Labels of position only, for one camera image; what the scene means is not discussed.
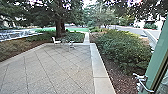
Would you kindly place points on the low round green shrub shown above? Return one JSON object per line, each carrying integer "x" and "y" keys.
{"x": 75, "y": 36}

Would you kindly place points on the white outdoor chair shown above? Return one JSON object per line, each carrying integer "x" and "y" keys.
{"x": 55, "y": 41}

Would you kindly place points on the large dark tree trunk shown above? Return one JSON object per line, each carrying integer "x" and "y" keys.
{"x": 60, "y": 20}

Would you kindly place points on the dark green shrub bed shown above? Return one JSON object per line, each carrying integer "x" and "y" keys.
{"x": 123, "y": 48}

